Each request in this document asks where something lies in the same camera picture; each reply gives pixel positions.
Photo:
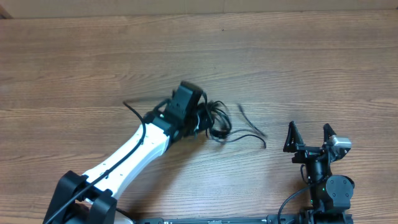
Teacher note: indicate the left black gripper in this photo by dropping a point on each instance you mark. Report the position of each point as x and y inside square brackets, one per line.
[187, 134]

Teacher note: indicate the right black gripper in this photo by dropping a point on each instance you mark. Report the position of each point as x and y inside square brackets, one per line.
[294, 144]

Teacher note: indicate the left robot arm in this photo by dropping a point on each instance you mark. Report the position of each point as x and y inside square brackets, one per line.
[92, 197]

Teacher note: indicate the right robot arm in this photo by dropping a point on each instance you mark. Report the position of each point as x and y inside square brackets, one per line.
[330, 195]

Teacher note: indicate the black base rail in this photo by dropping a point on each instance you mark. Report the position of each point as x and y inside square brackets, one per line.
[270, 219]

